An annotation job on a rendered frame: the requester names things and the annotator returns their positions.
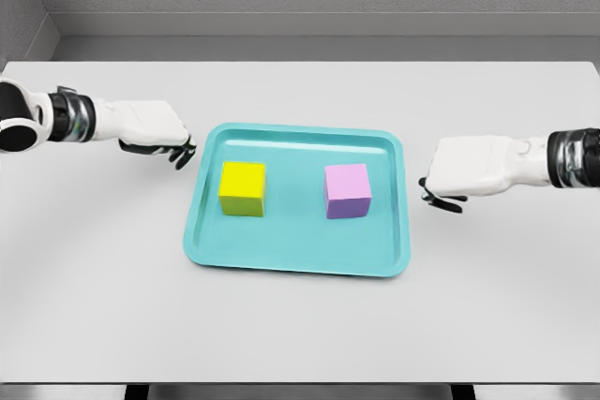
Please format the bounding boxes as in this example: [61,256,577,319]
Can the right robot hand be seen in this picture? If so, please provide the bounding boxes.
[417,135,520,214]

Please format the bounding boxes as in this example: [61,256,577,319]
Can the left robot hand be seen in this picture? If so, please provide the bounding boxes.
[111,99,198,170]

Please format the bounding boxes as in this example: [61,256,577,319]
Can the yellow cube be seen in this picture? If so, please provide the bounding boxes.
[218,160,268,218]

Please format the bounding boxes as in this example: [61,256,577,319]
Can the pink cube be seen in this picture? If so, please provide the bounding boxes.
[323,163,373,220]

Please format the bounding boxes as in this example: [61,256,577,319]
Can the teal rectangular tray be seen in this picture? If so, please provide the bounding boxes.
[181,122,413,280]

